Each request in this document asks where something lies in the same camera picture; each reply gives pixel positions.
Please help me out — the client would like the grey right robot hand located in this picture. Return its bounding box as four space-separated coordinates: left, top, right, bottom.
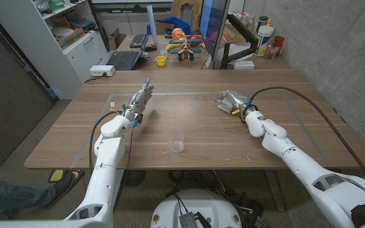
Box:
215 90 256 115

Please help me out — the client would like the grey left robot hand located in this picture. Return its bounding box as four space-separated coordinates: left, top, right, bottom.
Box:
122 77 154 123

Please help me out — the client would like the yellow sponge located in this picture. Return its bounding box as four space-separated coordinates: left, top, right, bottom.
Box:
217 101 235 115

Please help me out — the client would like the clear plastic cup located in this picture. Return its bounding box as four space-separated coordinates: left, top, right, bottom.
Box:
164 127 186 155

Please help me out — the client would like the red cup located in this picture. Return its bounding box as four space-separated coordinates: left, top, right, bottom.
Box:
272 35 286 49

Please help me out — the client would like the flat white box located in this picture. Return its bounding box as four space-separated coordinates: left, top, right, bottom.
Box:
233 60 255 70

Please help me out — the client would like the black laptop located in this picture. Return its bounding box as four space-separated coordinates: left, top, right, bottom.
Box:
105 33 150 71

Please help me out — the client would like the white power strip box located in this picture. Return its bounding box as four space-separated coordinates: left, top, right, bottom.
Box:
89 65 116 77

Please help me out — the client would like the black keyboard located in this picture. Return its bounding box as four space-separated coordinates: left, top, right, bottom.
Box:
129 33 149 49

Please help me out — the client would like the yellow toy banana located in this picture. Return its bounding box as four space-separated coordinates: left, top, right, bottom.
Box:
165 42 182 53

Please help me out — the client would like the cardboard box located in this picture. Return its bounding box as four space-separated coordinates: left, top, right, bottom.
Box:
108 27 127 51

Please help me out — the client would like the white canister blue label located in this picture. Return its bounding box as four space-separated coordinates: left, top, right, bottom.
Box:
253 25 274 58

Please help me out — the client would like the wooden toy airplane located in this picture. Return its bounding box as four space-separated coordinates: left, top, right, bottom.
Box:
169 32 203 62

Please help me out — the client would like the red bowl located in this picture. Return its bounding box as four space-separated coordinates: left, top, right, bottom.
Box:
185 34 203 48

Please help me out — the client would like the orange basketball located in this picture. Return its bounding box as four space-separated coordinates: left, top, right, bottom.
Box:
171 27 184 41

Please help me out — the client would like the white paper roll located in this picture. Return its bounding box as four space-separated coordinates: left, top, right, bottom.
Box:
146 4 158 44

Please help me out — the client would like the large flat monitor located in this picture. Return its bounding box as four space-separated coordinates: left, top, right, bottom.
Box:
198 0 231 70

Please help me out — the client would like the dark-lid jar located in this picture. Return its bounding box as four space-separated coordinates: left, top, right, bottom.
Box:
255 16 269 32

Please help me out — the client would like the blue plastic bin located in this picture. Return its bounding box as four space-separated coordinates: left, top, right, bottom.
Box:
146 15 192 36

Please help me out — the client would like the white shelf cabinet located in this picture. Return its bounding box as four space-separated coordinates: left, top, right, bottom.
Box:
0 0 110 101

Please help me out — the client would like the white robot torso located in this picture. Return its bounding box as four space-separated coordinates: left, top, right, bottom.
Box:
150 189 243 228

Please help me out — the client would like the black shoe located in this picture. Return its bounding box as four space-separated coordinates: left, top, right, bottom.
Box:
44 170 75 210

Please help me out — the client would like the person's leg in jeans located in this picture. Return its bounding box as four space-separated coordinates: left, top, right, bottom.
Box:
0 174 56 221

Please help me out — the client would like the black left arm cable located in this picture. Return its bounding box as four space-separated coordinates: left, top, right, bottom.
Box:
89 110 120 175

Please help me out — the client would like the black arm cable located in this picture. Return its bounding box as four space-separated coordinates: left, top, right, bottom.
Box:
248 85 365 196
89 110 120 175

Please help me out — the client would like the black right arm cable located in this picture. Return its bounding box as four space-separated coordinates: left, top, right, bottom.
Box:
248 85 365 196

